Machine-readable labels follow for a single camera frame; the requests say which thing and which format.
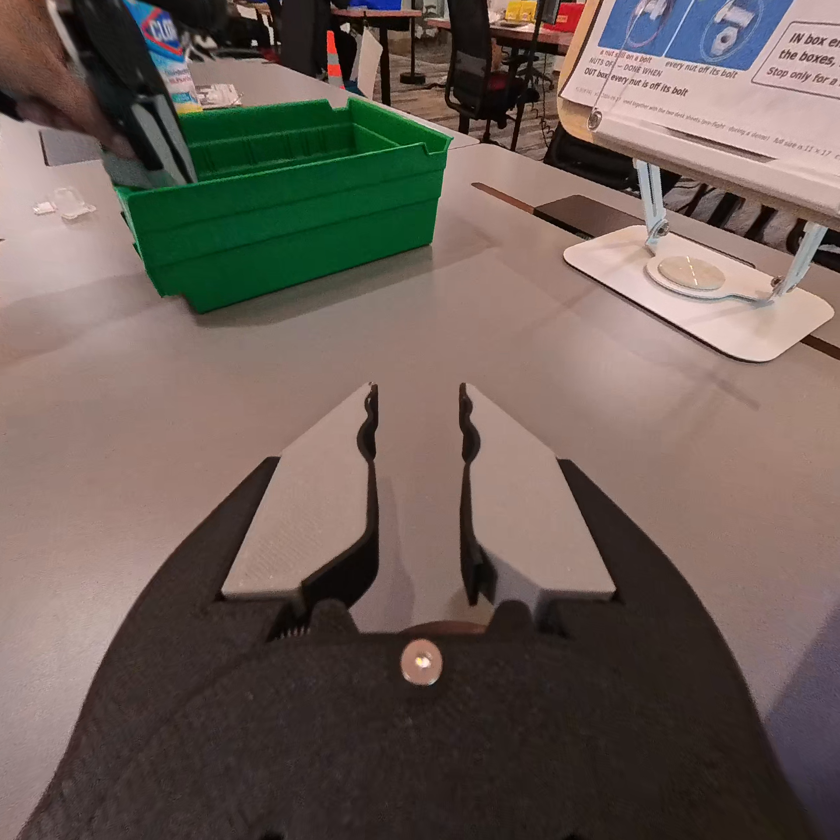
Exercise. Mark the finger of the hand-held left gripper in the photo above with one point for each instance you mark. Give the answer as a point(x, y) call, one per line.
point(167, 144)
point(128, 172)

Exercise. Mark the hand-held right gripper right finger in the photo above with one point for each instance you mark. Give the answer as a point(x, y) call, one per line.
point(531, 525)

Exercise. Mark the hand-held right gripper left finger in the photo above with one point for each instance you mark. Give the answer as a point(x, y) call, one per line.
point(308, 518)

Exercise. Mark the green plastic bin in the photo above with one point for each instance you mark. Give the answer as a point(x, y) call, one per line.
point(295, 229)

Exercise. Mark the person's left hand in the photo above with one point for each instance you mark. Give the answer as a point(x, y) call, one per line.
point(39, 59)

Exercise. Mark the disinfectant wipes canister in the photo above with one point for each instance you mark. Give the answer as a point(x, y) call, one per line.
point(167, 46)

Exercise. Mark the grey rectangular pad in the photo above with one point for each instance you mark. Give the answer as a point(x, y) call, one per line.
point(65, 148)

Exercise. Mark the orange traffic cone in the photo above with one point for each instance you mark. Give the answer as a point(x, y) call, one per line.
point(335, 62)

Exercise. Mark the white hanging sheet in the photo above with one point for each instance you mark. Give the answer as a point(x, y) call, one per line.
point(371, 56)

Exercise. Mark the blue plastic bin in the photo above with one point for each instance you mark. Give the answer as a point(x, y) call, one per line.
point(374, 5)

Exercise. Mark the black office chair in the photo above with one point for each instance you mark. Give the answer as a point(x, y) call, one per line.
point(469, 59)

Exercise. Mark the black rectangular pad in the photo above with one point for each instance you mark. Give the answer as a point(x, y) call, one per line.
point(577, 213)

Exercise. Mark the yellow box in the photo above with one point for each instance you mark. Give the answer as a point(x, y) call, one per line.
point(520, 12)

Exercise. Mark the wooden display board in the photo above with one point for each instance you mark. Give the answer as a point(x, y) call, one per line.
point(574, 111)

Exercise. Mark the printed instruction sheet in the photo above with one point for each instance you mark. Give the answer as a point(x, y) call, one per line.
point(722, 85)

